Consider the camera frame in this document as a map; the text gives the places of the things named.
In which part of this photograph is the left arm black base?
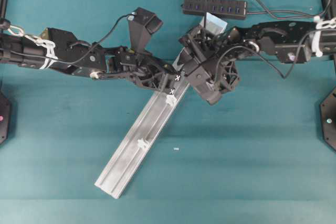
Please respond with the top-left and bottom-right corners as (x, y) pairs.
(0, 92), (12, 144)

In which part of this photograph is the white middle ring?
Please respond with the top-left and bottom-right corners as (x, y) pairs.
(165, 93), (177, 106)

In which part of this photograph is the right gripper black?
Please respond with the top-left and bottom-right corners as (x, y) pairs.
(178, 26), (240, 92)

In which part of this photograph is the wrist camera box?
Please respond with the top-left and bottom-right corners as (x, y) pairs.
(183, 63), (230, 105)
(128, 7), (163, 52)

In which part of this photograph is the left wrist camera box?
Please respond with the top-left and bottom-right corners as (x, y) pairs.
(128, 7), (163, 52)

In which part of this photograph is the left camera black cable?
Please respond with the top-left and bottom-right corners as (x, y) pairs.
(91, 11), (137, 45)

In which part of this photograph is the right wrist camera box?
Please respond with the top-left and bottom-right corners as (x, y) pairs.
(183, 63), (230, 105)

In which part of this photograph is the black USB hub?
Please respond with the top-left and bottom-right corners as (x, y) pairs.
(182, 0), (247, 20)

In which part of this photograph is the right camera black cable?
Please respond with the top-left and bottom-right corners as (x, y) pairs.
(215, 31), (320, 79)

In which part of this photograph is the aluminium rail profile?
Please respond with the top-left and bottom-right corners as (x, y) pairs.
(93, 12), (228, 199)

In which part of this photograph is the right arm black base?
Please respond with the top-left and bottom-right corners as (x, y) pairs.
(320, 88), (336, 151)

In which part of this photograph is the camera black cable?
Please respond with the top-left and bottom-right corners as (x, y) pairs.
(215, 31), (320, 79)
(91, 11), (137, 45)

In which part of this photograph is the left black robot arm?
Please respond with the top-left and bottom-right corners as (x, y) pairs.
(1, 18), (182, 95)

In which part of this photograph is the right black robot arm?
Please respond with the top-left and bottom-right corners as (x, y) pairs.
(177, 18), (335, 100)

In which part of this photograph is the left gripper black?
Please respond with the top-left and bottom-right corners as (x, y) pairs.
(104, 46), (181, 95)

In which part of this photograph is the teal table cloth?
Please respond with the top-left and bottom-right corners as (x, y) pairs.
(1, 0), (335, 223)

